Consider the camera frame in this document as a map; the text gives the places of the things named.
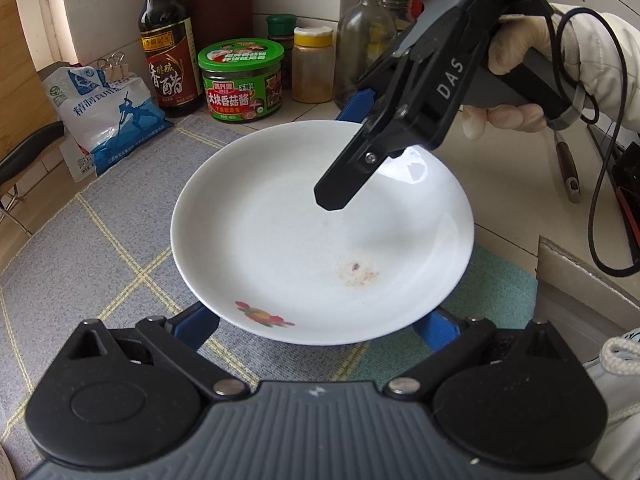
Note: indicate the clear glass bottle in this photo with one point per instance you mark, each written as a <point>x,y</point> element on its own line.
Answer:
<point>364,32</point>

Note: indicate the dark vinegar bottle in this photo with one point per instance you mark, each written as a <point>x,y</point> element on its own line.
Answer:
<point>169,48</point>

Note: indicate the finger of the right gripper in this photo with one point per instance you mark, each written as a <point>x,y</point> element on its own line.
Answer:
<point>434,63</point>
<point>358,107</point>

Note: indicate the yellow lid spice jar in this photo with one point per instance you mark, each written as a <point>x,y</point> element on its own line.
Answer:
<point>312,65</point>

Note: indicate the oval fruit plate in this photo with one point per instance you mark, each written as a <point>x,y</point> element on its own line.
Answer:
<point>254,247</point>

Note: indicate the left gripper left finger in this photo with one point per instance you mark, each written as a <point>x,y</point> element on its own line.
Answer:
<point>174,343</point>

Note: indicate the wire board rack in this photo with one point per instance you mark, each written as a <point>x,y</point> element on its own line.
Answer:
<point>15,198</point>

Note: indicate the green mushroom sauce jar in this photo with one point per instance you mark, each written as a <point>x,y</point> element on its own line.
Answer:
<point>242,79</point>

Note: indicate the grey teal towel mat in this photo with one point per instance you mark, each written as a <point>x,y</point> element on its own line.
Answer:
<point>106,255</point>

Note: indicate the steel kitchen knife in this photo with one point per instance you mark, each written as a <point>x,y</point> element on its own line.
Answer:
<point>27,152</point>

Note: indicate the steel spatula wooden handle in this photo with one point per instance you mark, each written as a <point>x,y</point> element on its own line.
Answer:
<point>568,169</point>

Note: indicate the white sleeved right forearm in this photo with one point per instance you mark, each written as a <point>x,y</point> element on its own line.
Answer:
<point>590,56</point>

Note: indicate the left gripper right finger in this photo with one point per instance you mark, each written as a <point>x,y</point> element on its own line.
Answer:
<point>455,343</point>

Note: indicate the black gas stove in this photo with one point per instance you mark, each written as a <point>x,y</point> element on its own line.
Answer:
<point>623,172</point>

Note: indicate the blue white salt bag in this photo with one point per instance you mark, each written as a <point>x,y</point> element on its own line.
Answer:
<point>107,119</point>

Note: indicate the green cap dark jar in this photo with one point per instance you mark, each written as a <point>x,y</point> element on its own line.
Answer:
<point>280,29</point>

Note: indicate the bamboo cutting board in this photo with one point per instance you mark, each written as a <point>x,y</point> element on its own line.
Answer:
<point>25,107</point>

